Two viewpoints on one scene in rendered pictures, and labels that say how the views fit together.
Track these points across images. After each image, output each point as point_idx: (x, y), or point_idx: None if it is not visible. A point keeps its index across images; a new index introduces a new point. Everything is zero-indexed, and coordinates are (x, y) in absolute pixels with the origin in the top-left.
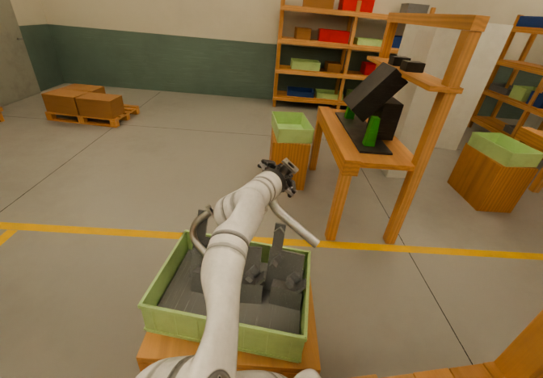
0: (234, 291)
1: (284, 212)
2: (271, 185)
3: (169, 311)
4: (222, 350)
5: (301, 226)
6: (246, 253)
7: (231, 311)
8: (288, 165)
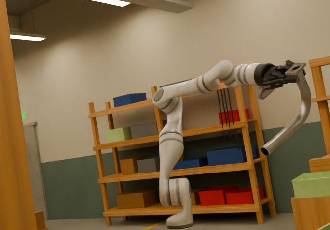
0: (182, 84)
1: (293, 120)
2: (244, 68)
3: (325, 224)
4: (167, 89)
5: (278, 133)
6: (199, 82)
7: (177, 86)
8: (291, 67)
